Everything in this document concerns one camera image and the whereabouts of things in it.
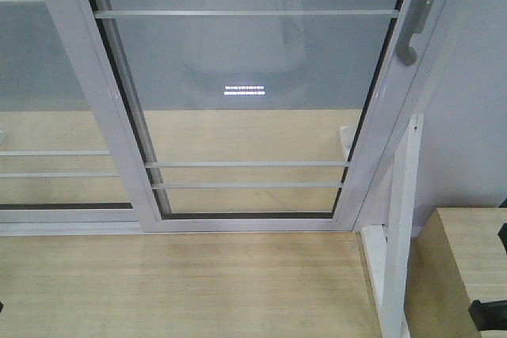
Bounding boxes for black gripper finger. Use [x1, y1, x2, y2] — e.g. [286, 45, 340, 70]
[468, 300, 506, 331]
[497, 223, 507, 252]

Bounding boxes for grey door handle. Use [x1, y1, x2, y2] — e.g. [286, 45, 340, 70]
[395, 0, 434, 66]

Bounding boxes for white sliding glass door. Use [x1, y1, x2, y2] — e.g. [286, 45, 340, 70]
[45, 0, 443, 232]

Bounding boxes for white wooden support brace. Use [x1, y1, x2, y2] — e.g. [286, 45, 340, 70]
[360, 113, 424, 337]

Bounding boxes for white door frame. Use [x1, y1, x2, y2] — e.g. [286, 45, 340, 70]
[1, 0, 450, 235]

